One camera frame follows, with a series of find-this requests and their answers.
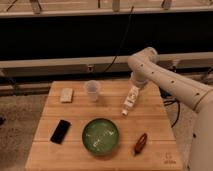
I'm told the white plastic bottle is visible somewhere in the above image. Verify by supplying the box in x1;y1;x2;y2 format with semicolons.
122;86;139;116

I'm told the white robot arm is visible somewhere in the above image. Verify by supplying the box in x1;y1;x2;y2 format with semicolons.
127;47;213;171

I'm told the green ceramic bowl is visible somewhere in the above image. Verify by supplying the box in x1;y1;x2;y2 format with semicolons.
82;118;120;156

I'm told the clear plastic cup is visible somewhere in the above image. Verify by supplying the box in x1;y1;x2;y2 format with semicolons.
84;80;101;102

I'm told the wooden table board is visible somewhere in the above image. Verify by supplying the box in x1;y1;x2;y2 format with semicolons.
25;80;182;171

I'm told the black smartphone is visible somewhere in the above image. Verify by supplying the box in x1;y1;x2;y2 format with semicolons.
50;120;71;144

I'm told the red brown oblong object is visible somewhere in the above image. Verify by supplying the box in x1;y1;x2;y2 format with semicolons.
134;133;147;155

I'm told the black hanging cable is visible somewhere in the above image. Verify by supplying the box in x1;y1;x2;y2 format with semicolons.
101;5;135;74

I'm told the white horizontal rail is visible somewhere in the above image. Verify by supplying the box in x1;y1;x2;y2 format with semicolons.
0;52;213;78

